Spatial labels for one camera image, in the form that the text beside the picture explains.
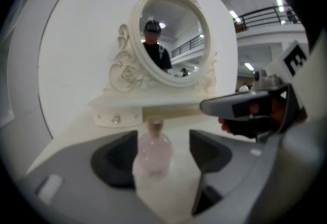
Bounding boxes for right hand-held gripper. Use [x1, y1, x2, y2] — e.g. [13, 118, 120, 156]
[200, 40, 310, 139]

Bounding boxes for oval white ornate framed mirror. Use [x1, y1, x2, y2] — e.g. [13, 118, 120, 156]
[103, 0, 218, 96]

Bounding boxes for person's black shirt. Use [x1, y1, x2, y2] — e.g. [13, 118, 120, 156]
[273, 0, 327, 51]

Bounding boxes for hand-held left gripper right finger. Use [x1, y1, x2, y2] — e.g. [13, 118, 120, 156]
[189, 129, 271, 218]

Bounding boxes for white drawer crystal knobs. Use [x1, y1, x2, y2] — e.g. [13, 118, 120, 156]
[92, 105, 144, 128]

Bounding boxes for pink round glass bottle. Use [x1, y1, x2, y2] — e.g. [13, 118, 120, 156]
[132, 116, 175, 181]

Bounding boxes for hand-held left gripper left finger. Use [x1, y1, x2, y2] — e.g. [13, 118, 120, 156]
[25, 129, 164, 224]

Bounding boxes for black balcony railing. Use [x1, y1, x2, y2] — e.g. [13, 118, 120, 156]
[233, 5, 300, 32]

